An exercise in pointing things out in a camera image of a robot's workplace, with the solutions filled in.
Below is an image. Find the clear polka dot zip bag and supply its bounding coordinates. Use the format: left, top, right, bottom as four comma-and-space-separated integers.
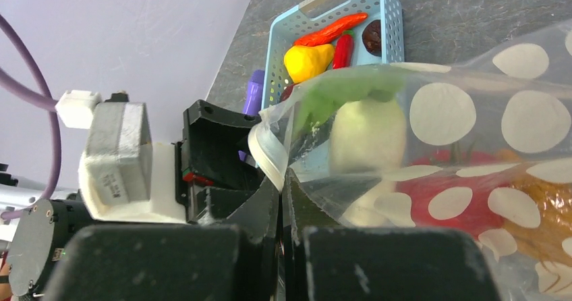
248, 20, 571, 300

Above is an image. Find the orange toy carrot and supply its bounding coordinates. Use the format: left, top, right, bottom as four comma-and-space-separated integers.
293, 12, 369, 47

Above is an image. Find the white toy radish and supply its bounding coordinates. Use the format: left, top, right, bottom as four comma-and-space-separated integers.
291, 72, 407, 227

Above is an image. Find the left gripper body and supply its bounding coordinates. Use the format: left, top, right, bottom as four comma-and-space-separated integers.
7, 200, 96, 297

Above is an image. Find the dark plum toy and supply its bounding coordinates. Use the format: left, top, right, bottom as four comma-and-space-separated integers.
362, 19, 382, 57

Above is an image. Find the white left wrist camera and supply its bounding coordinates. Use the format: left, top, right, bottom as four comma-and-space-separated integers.
55, 90, 187, 223

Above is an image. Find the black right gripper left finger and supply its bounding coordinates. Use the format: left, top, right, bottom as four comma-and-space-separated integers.
42, 175, 283, 301

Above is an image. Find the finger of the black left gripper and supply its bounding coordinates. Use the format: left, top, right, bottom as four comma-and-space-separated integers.
181, 100, 262, 190
188, 184, 255, 223

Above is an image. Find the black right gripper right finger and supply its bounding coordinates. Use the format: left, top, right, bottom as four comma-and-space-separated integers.
282, 170, 501, 300

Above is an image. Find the purple toy eggplant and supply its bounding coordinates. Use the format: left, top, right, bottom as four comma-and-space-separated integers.
237, 70, 266, 163

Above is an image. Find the yellow toy pear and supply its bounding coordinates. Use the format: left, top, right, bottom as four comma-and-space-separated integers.
283, 44, 335, 83

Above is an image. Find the orange toy food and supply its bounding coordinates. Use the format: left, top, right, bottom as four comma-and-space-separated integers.
488, 165, 571, 267

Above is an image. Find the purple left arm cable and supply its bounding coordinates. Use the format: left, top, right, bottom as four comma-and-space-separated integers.
0, 13, 62, 221

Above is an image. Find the red toy chili pepper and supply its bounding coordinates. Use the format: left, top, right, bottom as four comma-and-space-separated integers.
332, 30, 354, 70

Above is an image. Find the dark red toy beet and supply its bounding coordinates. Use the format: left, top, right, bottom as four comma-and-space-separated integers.
279, 84, 297, 103

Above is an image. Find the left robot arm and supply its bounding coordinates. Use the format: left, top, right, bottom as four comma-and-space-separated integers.
1, 100, 279, 300

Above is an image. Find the light blue plastic basket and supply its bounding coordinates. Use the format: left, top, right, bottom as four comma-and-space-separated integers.
261, 0, 405, 109

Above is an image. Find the red toy tomato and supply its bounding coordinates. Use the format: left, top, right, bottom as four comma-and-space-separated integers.
396, 170, 508, 238

